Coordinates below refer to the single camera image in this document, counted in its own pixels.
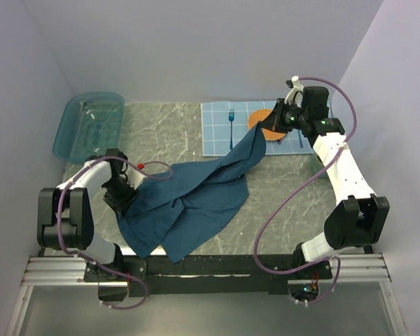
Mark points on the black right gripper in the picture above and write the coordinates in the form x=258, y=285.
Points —
x=274, y=122

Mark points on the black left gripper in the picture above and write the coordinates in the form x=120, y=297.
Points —
x=122, y=205

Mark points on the blue t shirt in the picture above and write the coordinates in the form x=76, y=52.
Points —
x=182, y=211

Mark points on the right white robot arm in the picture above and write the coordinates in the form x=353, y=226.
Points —
x=360, y=214

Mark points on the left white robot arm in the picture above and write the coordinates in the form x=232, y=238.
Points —
x=77, y=223

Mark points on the orange woven round trivet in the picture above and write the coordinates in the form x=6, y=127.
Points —
x=259, y=116

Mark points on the iridescent spoon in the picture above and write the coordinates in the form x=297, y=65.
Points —
x=300, y=139

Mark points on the blue fork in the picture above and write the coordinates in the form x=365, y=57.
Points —
x=231, y=118

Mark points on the green ceramic mug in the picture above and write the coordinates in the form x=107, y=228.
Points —
x=317, y=167

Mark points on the blue checked placemat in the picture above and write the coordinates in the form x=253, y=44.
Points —
x=225, y=123

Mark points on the teal plastic bin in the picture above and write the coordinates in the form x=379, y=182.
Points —
x=91, y=124

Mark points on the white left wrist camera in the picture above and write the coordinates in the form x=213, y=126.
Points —
x=134, y=176

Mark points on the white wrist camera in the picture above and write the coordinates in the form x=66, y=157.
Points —
x=295, y=93
x=134, y=176

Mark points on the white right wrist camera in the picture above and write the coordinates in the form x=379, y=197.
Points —
x=295, y=93

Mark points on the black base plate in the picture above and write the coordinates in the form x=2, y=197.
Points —
x=199, y=274

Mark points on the aluminium rail frame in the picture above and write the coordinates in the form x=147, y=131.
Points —
x=70, y=271

